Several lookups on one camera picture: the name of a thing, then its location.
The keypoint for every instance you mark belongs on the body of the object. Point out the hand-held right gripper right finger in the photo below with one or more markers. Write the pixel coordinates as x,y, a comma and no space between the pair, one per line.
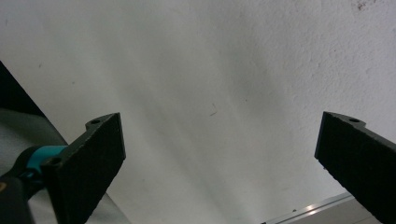
358,158

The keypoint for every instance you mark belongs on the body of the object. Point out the aluminium rail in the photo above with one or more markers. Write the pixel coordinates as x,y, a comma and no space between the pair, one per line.
323,211

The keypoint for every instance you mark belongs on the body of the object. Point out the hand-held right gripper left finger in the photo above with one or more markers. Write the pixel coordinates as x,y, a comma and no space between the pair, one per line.
84,168

